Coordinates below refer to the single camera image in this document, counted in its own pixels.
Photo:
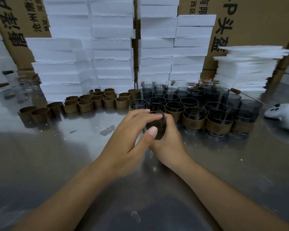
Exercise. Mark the person's left hand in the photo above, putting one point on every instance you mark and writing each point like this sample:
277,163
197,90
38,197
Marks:
120,151

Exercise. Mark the person's right hand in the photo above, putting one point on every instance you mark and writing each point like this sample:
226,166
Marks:
171,151

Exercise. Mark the smoky transparent plastic cup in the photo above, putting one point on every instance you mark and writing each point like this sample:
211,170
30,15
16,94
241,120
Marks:
138,102
160,127
243,114
175,105
219,115
189,101
157,99
194,111
156,106
215,105

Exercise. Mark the group of brown sleeve rings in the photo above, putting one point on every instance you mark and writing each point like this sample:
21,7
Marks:
85,105

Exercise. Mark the cluster of transparent plastic cups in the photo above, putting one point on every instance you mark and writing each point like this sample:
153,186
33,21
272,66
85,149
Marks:
145,92

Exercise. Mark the bunch of clear plastic cups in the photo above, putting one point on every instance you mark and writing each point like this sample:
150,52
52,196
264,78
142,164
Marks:
26,86

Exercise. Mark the person's left forearm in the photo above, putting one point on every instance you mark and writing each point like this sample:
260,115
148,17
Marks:
65,202

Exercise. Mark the person's right forearm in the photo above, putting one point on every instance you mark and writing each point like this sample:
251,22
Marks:
231,204

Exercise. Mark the tall stack white foam blocks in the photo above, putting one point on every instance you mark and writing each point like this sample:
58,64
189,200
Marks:
106,52

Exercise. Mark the stepped stack white foam blocks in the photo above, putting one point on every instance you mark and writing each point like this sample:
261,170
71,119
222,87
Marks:
156,52

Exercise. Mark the stack of thin foam sheets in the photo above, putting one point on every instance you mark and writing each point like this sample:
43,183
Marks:
245,69

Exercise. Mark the white game controller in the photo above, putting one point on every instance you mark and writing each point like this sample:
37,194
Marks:
285,116

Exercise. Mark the brown cork stick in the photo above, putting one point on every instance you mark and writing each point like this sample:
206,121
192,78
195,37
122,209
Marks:
3,85
8,72

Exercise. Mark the large printed cardboard box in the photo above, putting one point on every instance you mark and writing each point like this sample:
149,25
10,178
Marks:
262,19

